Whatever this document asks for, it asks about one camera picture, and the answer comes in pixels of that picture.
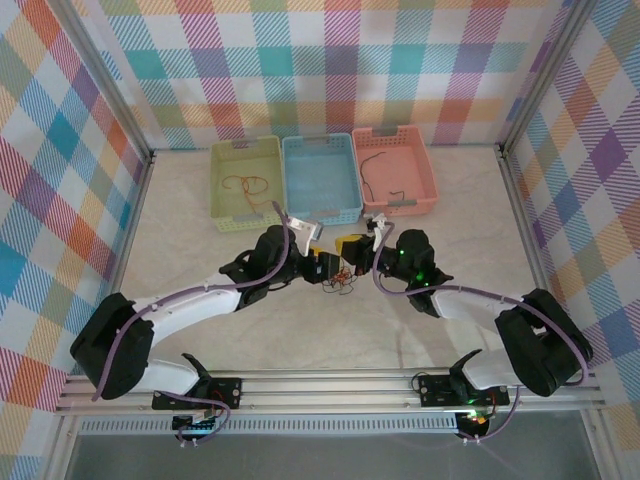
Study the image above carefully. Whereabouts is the blue plastic basket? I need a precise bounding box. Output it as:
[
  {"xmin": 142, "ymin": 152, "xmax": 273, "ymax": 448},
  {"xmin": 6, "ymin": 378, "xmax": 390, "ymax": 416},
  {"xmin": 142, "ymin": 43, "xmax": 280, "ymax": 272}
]
[{"xmin": 281, "ymin": 133, "xmax": 364, "ymax": 229}]

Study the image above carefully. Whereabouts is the aluminium upright frame post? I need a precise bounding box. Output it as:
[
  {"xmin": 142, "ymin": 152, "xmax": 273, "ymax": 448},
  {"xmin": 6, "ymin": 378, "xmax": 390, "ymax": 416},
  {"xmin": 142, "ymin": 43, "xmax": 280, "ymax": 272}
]
[
  {"xmin": 498, "ymin": 0, "xmax": 604, "ymax": 151},
  {"xmin": 58, "ymin": 0, "xmax": 157, "ymax": 161}
]

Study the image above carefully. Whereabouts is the slotted grey cable duct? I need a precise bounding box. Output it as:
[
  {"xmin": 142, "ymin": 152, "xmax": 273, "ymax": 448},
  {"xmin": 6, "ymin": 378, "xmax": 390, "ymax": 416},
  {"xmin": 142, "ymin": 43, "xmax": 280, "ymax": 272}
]
[{"xmin": 79, "ymin": 414, "xmax": 461, "ymax": 435}]

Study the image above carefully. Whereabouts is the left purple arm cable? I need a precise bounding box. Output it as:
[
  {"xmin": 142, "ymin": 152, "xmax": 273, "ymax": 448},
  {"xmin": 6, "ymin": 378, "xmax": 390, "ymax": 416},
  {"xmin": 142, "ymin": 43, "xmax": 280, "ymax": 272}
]
[{"xmin": 93, "ymin": 200, "xmax": 291, "ymax": 449}]

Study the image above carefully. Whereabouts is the pink plastic basket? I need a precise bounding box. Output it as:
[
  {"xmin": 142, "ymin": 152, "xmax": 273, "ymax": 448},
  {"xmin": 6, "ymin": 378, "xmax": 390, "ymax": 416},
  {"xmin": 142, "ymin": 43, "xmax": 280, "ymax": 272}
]
[{"xmin": 351, "ymin": 125, "xmax": 440, "ymax": 219}]

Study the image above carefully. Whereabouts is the aluminium mounting rail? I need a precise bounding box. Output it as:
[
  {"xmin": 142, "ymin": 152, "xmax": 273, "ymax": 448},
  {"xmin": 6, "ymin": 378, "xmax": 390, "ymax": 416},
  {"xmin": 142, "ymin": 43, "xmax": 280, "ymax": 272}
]
[{"xmin": 54, "ymin": 368, "xmax": 604, "ymax": 415}]

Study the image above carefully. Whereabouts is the green plastic basket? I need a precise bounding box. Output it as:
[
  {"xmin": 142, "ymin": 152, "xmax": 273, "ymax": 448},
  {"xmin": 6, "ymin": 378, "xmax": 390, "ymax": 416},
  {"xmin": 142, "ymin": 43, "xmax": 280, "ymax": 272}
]
[{"xmin": 209, "ymin": 134, "xmax": 287, "ymax": 235}]

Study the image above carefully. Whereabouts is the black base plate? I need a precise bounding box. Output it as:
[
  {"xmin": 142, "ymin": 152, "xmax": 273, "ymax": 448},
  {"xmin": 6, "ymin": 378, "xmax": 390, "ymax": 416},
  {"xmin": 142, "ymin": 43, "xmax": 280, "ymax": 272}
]
[
  {"xmin": 152, "ymin": 378, "xmax": 244, "ymax": 410},
  {"xmin": 418, "ymin": 374, "xmax": 510, "ymax": 407}
]

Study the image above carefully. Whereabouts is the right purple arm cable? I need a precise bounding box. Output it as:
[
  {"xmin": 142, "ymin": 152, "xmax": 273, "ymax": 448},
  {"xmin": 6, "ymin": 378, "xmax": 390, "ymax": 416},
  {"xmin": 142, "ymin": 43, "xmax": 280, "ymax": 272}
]
[{"xmin": 372, "ymin": 234, "xmax": 591, "ymax": 444}]

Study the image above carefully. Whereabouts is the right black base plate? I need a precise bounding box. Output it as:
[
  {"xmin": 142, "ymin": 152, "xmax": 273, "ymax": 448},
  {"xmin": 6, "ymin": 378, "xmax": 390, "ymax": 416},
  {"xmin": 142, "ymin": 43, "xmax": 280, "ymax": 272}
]
[{"xmin": 418, "ymin": 374, "xmax": 510, "ymax": 407}]

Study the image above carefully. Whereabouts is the grey metal panel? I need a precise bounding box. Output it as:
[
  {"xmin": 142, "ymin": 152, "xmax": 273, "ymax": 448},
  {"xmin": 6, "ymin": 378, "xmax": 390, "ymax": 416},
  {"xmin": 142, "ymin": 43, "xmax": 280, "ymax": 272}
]
[{"xmin": 64, "ymin": 433, "xmax": 601, "ymax": 480}]

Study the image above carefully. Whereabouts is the left controller board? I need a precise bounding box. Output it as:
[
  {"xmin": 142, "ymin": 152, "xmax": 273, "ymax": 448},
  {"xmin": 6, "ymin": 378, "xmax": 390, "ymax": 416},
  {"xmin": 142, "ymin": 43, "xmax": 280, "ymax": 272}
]
[{"xmin": 172, "ymin": 410, "xmax": 224, "ymax": 435}]

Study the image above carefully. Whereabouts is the controller board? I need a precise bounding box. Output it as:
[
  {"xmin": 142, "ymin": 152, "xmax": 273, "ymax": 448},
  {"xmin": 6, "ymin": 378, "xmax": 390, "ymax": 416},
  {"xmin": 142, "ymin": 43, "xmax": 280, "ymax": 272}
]
[
  {"xmin": 172, "ymin": 410, "xmax": 224, "ymax": 435},
  {"xmin": 455, "ymin": 408, "xmax": 496, "ymax": 432}
]

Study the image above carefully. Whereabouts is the right controller board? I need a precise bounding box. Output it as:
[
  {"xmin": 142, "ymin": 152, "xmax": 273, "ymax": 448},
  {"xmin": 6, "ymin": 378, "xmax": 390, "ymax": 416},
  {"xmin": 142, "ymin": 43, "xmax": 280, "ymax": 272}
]
[{"xmin": 455, "ymin": 408, "xmax": 496, "ymax": 432}]

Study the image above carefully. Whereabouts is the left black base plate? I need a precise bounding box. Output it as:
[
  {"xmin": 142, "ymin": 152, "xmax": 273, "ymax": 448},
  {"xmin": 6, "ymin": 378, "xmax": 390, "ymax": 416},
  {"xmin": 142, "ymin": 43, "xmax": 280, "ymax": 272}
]
[{"xmin": 152, "ymin": 378, "xmax": 244, "ymax": 410}]

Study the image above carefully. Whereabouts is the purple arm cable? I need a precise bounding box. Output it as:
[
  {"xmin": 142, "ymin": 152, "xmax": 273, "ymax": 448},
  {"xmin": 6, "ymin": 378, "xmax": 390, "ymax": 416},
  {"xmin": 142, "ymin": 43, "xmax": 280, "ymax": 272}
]
[
  {"xmin": 372, "ymin": 234, "xmax": 591, "ymax": 444},
  {"xmin": 93, "ymin": 200, "xmax": 291, "ymax": 449}
]

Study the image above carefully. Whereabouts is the aluminium table edge rail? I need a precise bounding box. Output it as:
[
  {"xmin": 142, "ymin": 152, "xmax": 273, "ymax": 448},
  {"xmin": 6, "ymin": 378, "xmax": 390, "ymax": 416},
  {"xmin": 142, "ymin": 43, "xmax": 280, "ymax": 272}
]
[
  {"xmin": 42, "ymin": 149, "xmax": 157, "ymax": 480},
  {"xmin": 497, "ymin": 144, "xmax": 621, "ymax": 480}
]

